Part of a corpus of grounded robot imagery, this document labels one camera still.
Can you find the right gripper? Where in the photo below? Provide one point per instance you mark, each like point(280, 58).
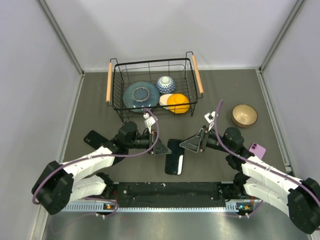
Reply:
point(193, 144)

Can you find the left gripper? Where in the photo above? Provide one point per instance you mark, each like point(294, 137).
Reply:
point(159, 148)

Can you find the black phone case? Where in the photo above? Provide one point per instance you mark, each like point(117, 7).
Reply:
point(167, 165)
point(95, 140)

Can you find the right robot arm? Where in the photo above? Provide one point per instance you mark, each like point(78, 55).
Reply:
point(298, 199)

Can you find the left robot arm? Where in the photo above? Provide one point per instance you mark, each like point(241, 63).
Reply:
point(62, 183)

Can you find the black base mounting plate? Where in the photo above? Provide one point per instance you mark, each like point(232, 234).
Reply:
point(214, 190)

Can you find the white speckled bowl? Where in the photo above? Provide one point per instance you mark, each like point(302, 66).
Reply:
point(163, 100)

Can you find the orange bowl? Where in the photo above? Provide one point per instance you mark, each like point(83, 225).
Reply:
point(178, 103)

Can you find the blue glazed plate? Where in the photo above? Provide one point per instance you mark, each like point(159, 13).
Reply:
point(139, 95)

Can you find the brown ceramic bowl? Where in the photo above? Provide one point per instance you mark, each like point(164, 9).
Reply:
point(244, 115)

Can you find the blue white patterned bowl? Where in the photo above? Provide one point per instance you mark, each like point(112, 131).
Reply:
point(165, 85)

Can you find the purple smartphone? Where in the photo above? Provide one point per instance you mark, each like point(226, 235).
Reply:
point(258, 150)

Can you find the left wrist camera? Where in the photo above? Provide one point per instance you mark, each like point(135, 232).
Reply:
point(149, 121)

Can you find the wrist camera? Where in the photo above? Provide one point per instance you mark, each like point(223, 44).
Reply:
point(149, 121)
point(210, 118)

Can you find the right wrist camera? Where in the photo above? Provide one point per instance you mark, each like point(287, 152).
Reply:
point(210, 118)

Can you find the black wire dish basket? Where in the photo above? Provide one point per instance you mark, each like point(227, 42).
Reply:
point(181, 70)

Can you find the right wooden basket handle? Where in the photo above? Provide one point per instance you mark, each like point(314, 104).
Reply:
point(197, 74)

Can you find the wooden basket handle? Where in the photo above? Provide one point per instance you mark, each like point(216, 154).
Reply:
point(109, 83)
point(197, 74)

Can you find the left wooden basket handle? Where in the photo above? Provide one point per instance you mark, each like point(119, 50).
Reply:
point(109, 83)

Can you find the grey slotted cable duct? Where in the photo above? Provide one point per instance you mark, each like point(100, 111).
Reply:
point(107, 207)

